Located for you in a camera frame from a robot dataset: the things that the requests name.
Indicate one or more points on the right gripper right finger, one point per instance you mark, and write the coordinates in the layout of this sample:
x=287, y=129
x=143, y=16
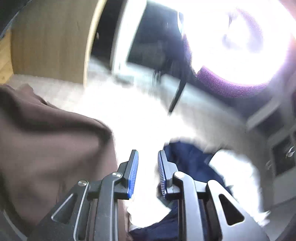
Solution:
x=206, y=211

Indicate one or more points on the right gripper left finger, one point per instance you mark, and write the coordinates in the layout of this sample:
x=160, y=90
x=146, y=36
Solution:
x=90, y=207

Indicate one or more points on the brown fleece garment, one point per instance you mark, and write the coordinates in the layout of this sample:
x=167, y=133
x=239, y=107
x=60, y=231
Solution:
x=45, y=151

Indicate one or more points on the white garment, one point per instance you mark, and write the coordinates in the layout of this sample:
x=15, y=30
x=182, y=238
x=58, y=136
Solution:
x=147, y=206

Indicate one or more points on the navy blue garment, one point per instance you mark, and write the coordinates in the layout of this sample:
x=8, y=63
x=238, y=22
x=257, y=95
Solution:
x=192, y=161

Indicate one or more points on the plaid bed sheet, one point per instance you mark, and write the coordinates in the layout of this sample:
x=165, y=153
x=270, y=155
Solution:
x=135, y=108

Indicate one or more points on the pine wood board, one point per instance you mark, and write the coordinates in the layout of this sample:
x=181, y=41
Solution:
x=6, y=69

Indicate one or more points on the light wooden headboard panel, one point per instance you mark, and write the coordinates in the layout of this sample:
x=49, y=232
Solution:
x=54, y=39

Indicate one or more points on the white door frame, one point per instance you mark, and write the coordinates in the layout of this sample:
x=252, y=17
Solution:
x=129, y=19

